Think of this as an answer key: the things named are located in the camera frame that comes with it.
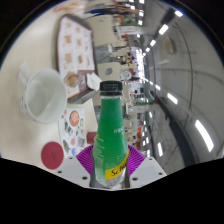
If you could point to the white polka-dot mug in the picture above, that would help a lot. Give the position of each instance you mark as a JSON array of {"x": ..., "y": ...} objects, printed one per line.
[{"x": 45, "y": 95}]

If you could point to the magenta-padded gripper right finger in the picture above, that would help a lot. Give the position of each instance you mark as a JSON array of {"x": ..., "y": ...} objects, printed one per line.
[{"x": 148, "y": 170}]

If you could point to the colourful sticker sheet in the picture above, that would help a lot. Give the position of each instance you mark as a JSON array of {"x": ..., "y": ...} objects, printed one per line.
[{"x": 71, "y": 128}]

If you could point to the ceiling air conditioner unit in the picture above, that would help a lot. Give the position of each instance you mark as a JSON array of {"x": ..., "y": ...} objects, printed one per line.
[{"x": 170, "y": 46}]

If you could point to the far cafeteria chairs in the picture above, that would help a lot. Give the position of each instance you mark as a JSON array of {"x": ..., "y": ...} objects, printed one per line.
[{"x": 113, "y": 30}]

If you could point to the beige cafeteria chair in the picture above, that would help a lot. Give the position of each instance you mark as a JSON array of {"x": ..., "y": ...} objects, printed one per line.
[{"x": 109, "y": 70}]

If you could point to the flat round red coaster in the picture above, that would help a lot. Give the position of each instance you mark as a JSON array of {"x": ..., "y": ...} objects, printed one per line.
[{"x": 52, "y": 155}]

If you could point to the ceiling strip lights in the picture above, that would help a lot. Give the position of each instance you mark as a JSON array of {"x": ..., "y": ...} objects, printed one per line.
[{"x": 203, "y": 135}]

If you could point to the crumpled white napkin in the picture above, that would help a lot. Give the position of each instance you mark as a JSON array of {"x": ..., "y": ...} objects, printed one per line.
[{"x": 93, "y": 81}]

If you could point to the green drink bottle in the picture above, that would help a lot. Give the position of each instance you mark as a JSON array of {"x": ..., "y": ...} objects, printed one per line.
[{"x": 110, "y": 133}]

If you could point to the brown food tray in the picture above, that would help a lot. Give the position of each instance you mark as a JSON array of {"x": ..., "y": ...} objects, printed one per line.
[{"x": 75, "y": 46}]

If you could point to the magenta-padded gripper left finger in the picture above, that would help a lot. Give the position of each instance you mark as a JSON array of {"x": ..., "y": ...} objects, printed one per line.
[{"x": 74, "y": 171}]

